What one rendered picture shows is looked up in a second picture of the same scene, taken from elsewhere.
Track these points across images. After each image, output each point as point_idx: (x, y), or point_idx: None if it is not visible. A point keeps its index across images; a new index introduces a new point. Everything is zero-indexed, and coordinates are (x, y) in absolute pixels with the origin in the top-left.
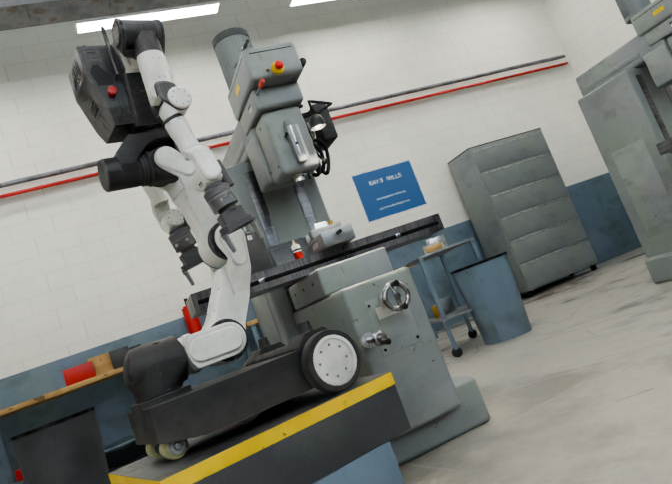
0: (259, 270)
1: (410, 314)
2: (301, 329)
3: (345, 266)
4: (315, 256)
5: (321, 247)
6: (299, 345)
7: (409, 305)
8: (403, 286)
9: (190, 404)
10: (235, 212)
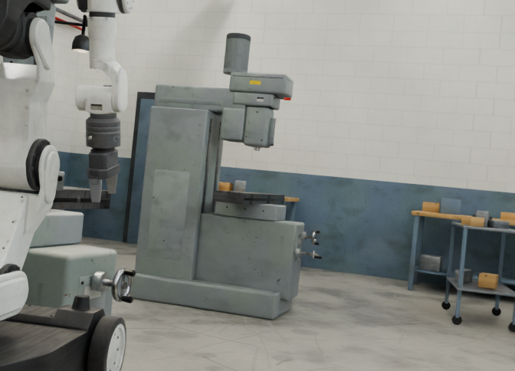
0: None
1: (103, 302)
2: (81, 304)
3: (51, 221)
4: (11, 190)
5: None
6: (88, 326)
7: (106, 292)
8: (130, 277)
9: None
10: (113, 157)
